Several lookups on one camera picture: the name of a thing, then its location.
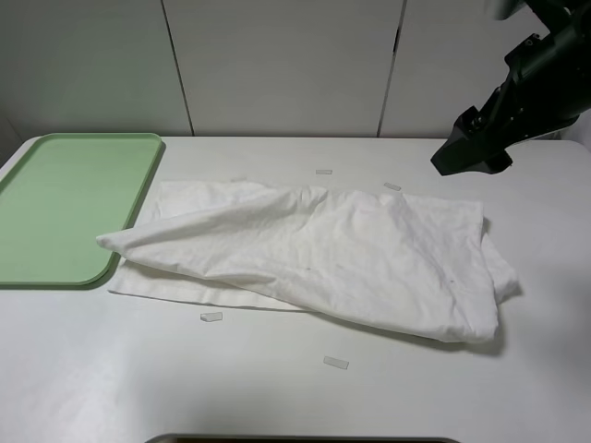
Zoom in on white short sleeve shirt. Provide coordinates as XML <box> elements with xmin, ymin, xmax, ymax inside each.
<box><xmin>97</xmin><ymin>181</ymin><xmax>518</xmax><ymax>343</ymax></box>

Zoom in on clear tape piece near middle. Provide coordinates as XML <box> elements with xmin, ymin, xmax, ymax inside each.
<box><xmin>323</xmin><ymin>356</ymin><xmax>349</xmax><ymax>370</ymax></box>

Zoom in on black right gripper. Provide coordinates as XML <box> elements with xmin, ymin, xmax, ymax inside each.
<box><xmin>429</xmin><ymin>41</ymin><xmax>591</xmax><ymax>176</ymax></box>

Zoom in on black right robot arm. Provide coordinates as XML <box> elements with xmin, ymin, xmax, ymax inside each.
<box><xmin>431</xmin><ymin>1</ymin><xmax>590</xmax><ymax>175</ymax></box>

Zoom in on clear tape piece near left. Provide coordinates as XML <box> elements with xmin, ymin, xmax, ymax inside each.
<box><xmin>199</xmin><ymin>312</ymin><xmax>223</xmax><ymax>323</ymax></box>

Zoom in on clear tape piece far right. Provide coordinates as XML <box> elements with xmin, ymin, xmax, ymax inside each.
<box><xmin>383</xmin><ymin>182</ymin><xmax>402</xmax><ymax>191</ymax></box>

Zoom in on green plastic tray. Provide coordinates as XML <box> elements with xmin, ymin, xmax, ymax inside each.
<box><xmin>1</xmin><ymin>133</ymin><xmax>164</xmax><ymax>289</ymax></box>

